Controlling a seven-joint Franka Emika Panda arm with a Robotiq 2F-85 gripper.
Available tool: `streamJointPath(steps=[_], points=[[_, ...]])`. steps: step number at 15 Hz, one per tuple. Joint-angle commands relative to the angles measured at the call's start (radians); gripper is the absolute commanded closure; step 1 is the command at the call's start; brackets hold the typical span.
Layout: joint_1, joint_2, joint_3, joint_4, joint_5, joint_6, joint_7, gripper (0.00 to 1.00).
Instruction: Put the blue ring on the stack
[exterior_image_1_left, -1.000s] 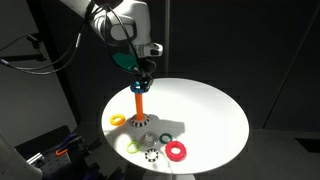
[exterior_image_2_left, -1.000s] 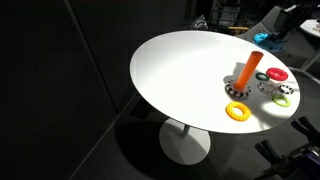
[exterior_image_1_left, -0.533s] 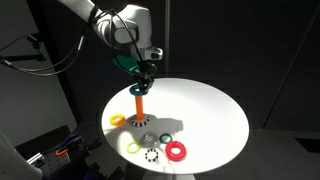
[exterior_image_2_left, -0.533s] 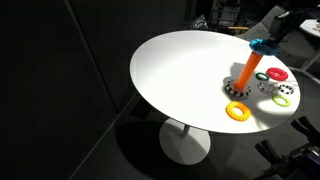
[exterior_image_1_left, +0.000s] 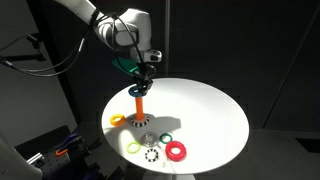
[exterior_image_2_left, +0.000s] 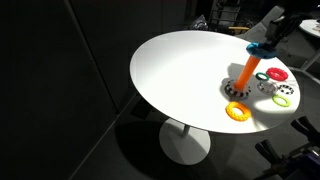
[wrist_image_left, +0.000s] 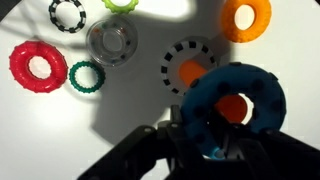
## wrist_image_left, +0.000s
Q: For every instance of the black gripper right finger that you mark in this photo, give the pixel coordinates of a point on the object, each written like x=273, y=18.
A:
x=224, y=128

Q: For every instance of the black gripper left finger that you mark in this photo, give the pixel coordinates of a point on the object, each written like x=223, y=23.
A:
x=175, y=115

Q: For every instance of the orange stacking peg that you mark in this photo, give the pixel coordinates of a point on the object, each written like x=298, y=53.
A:
x=191, y=73

